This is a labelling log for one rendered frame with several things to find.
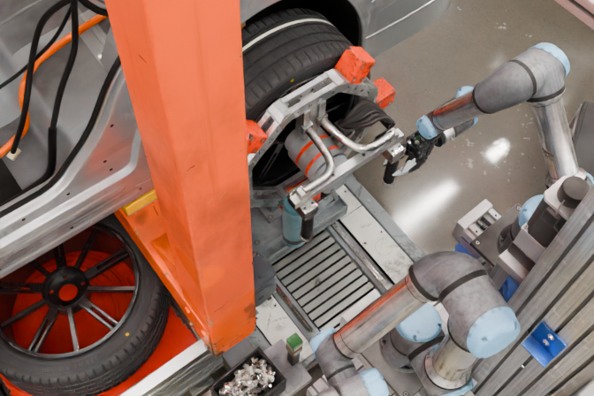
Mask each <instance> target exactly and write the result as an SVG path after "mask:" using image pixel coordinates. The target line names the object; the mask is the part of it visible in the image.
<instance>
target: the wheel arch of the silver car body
mask: <svg viewBox="0 0 594 396"><path fill-rule="evenodd" d="M292 8H305V9H310V10H313V11H317V12H319V13H321V14H322V15H324V16H325V17H326V18H327V19H328V20H329V21H330V22H331V23H332V24H333V25H334V26H335V27H336V28H337V29H338V30H339V31H340V32H341V33H342V34H343V35H344V36H345V37H346V38H347V39H348V40H349V41H350V42H351V43H352V44H353V45H354V46H355V47H362V48H363V49H365V42H366V28H365V22H364V18H363V16H362V12H361V10H360V8H359V7H358V5H357V4H356V3H355V2H354V1H353V0H277V1H276V2H274V3H272V4H269V5H268V6H266V7H264V8H262V9H261V10H260V11H258V12H256V13H255V14H253V15H252V16H250V17H249V18H248V19H246V20H244V21H243V22H242V23H241V24H243V23H244V22H245V21H247V20H250V21H252V22H253V21H254V20H256V19H259V18H261V17H263V16H265V15H266V16H267V15H268V14H270V13H273V12H275V11H282V10H285V9H292Z"/></svg>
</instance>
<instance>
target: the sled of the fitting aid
mask: <svg viewBox="0 0 594 396"><path fill-rule="evenodd" d="M331 196H332V197H333V198H334V199H335V203H334V205H333V206H331V207H330V208H328V209H327V210H326V211H324V212H322V213H321V214H319V215H318V216H316V217H314V224H313V233H314V235H316V234H317V233H319V232H321V231H322V230H323V229H324V228H326V227H327V226H329V225H331V224H332V223H334V222H335V221H337V220H338V219H339V218H341V217H343V216H344V215H345V214H346V213H347V207H348V205H347V203H346V202H345V201H344V200H343V199H342V198H341V197H340V195H339V194H338V193H337V192H336V191H334V192H333V193H331ZM293 249H294V248H290V247H288V246H286V245H285V244H284V243H283V241H282V240H280V241H279V242H277V243H276V244H274V245H273V246H271V247H269V248H268V249H266V250H264V251H263V252H262V253H261V254H263V255H264V256H265V257H266V260H267V261H268V262H269V263H270V264H273V263H274V262H276V261H277V260H278V259H279V258H281V257H282V256H284V255H286V254H287V253H289V252H290V251H292V250H293Z"/></svg>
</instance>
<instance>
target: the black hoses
mask: <svg viewBox="0 0 594 396"><path fill-rule="evenodd" d="M370 114H371V115H370ZM365 118H366V119H365ZM363 119H364V120H363ZM377 121H380V122H381V123H382V124H383V125H384V126H385V127H386V128H387V129H388V130H389V129H390V128H392V127H393V126H395V122H394V121H393V119H392V118H391V117H390V116H389V115H388V114H387V113H386V112H385V111H384V110H383V109H382V108H381V107H380V106H379V105H378V104H375V103H374V102H372V101H371V100H368V99H364V100H361V101H359V102H358V103H357V104H356V105H355V106H354V107H353V108H352V109H351V111H350V112H349V113H348V114H347V116H346V117H345V119H344V120H342V119H341V118H340V119H339V120H337V121H336V122H334V125H335V126H336V127H337V128H338V129H339V130H340V131H341V132H342V133H343V134H344V135H345V136H346V137H347V136H349V135H350V134H352V131H353V130H352V129H359V128H364V127H368V126H372V125H374V124H375V123H376V122H377Z"/></svg>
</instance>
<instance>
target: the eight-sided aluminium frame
mask: <svg viewBox="0 0 594 396"><path fill-rule="evenodd" d="M319 89H320V90H319ZM312 92H313V93H314V94H313V95H310V96H309V97H307V98H305V99H304V100H302V101H300V99H301V98H302V97H304V96H306V95H308V94H310V93H312ZM339 92H343V93H348V94H352V95H355V100H354V106H355V105H356V104H357V103H358V102H359V101H361V100H364V99H368V100H371V101H372V102H374V103H376V100H377V96H378V88H377V87H376V86H375V85H374V84H373V83H372V82H371V80H370V79H369V78H368V77H365V78H364V80H363V81H362V83H361V84H350V81H349V80H348V79H347V78H346V77H345V76H344V75H343V74H342V73H341V72H340V71H339V70H338V69H330V71H327V72H324V74H322V75H320V76H319V77H317V78H315V79H314V80H312V81H310V82H309V83H307V84H305V85H304V86H302V87H300V88H298V89H296V90H294V91H293V92H292V93H290V94H289V95H286V96H284V97H283V98H281V99H280V98H279V99H277V101H276V102H274V103H273V104H272V105H271V106H270V107H269V108H268V109H267V110H266V112H265V114H264V115H263V117H262V118H261V119H260V120H259V122H258V123H257V124H258V125H259V126H260V127H261V128H262V130H263V131H264V132H266V131H267V132H266V134H267V135H268V139H267V140H266V141H265V142H264V144H263V145H262V146H261V147H260V148H259V150H258V151H257V152H256V153H255V154H249V155H248V156H247V163H248V181H249V199H250V208H261V207H280V206H283V204H282V203H283V200H284V198H285V197H286V196H287V194H288V193H289V192H290V191H292V190H293V189H295V188H296V187H298V186H303V185H306V184H308V183H309V182H310V180H309V179H306V180H305V181H303V180H304V179H305V178H306V175H305V174H304V173H303V172H302V171H299V172H297V173H296V174H294V175H293V176H292V177H291V178H289V179H287V180H285V181H284V182H282V183H280V184H279V185H277V186H274V187H253V178H252V170H253V168H254V166H255V165H256V163H257V162H258V161H259V160H260V158H261V157H262V156H263V154H264V153H265V152H266V150H267V149H268V148H269V146H270V145H271V144H272V142H274V140H276V138H277V137H278V135H279V134H280V133H281V132H282V130H283V129H284V128H285V126H286V125H287V124H288V123H290V122H291V121H292V120H293V119H295V118H297V117H299V116H300V115H301V114H303V113H304V112H305V111H307V110H309V109H312V108H313V107H315V106H317V105H318V104H319V103H320V102H322V101H324V100H326V99H328V98H330V97H331V96H333V95H335V94H337V93H339ZM291 106H292V107H291ZM274 120H275V121H274ZM272 123H273V124H272ZM271 124H272V125H271ZM269 127H270V128H269ZM268 128H269V129H268ZM370 128H371V126H368V127H364V128H359V129H352V130H353V131H355V133H354V134H353V136H352V137H351V138H350V140H352V141H354V142H356V143H358V142H359V141H360V140H361V139H362V137H363V136H364V135H366V134H367V133H368V131H369V129H370ZM352 133H353V132H352ZM341 150H342V151H343V152H344V153H345V154H346V156H348V154H349V153H350V152H351V151H352V150H351V149H349V148H347V147H346V146H344V147H343V148H342V149H341ZM247 154H248V153H247ZM301 181H303V182H302V183H300V184H299V185H298V186H296V187H294V188H293V189H291V190H290V191H288V192H287V190H286V189H288V188H290V187H293V186H295V185H296V184H298V183H299V182H301Z"/></svg>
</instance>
